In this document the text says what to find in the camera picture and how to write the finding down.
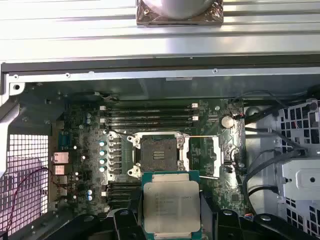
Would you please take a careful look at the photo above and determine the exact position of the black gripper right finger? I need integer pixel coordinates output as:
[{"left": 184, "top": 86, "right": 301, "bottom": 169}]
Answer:
[{"left": 199, "top": 193, "right": 316, "bottom": 240}]

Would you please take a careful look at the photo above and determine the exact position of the silver metal drive cage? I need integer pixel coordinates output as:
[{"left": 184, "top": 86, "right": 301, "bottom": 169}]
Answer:
[{"left": 274, "top": 98, "right": 320, "bottom": 238}]

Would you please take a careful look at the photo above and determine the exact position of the silver CPU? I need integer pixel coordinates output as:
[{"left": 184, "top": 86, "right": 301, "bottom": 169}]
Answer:
[{"left": 141, "top": 170, "right": 202, "bottom": 240}]

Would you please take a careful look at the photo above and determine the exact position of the black open PC case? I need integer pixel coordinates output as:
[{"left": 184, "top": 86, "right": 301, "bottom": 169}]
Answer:
[{"left": 0, "top": 53, "right": 320, "bottom": 240}]

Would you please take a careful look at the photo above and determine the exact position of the thin red black wire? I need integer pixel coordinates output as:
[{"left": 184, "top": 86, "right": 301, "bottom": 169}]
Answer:
[{"left": 3, "top": 166, "right": 60, "bottom": 235}]

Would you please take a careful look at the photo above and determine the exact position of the silver ethernet port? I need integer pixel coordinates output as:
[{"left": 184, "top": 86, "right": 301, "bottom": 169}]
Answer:
[{"left": 51, "top": 151, "right": 70, "bottom": 164}]

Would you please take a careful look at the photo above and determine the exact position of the round coin battery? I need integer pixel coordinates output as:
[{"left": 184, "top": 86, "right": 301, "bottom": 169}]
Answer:
[{"left": 219, "top": 114, "right": 235, "bottom": 130}]

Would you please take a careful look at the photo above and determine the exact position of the green motherboard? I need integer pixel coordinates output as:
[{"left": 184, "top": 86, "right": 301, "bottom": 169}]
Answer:
[{"left": 51, "top": 97, "right": 251, "bottom": 218}]

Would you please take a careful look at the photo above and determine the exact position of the CPU socket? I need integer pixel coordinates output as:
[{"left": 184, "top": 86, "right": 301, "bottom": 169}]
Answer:
[{"left": 126, "top": 131, "right": 191, "bottom": 179}]

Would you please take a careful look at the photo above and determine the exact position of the thin wire locking lever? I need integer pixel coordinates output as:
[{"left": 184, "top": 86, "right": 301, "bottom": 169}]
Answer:
[{"left": 108, "top": 129, "right": 129, "bottom": 138}]

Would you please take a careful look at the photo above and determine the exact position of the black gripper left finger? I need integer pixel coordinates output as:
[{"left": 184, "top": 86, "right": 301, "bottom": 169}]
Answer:
[{"left": 46, "top": 192, "right": 147, "bottom": 240}]

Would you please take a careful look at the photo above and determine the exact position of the black SATA cable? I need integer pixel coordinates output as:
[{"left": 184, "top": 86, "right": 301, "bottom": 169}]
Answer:
[{"left": 244, "top": 126, "right": 310, "bottom": 157}]

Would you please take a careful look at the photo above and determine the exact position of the blue port connector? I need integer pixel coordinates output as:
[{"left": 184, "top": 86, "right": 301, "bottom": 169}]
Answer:
[{"left": 58, "top": 131, "right": 74, "bottom": 151}]

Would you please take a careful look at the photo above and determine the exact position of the silver USB port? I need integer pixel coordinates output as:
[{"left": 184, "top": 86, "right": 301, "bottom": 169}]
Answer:
[{"left": 53, "top": 164, "right": 67, "bottom": 176}]

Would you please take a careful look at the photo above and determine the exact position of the metal socket cover frame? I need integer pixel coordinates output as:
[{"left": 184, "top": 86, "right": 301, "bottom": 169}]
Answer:
[{"left": 187, "top": 134, "right": 221, "bottom": 180}]

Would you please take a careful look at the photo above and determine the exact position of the black RAM slot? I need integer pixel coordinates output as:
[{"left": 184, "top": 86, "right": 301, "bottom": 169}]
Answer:
[
  {"left": 107, "top": 200, "right": 133, "bottom": 209},
  {"left": 103, "top": 121, "right": 195, "bottom": 128},
  {"left": 103, "top": 110, "right": 195, "bottom": 116},
  {"left": 99, "top": 115, "right": 200, "bottom": 123},
  {"left": 101, "top": 188, "right": 143, "bottom": 196},
  {"left": 99, "top": 103, "right": 200, "bottom": 111},
  {"left": 107, "top": 194, "right": 141, "bottom": 201},
  {"left": 107, "top": 182, "right": 143, "bottom": 189}
]

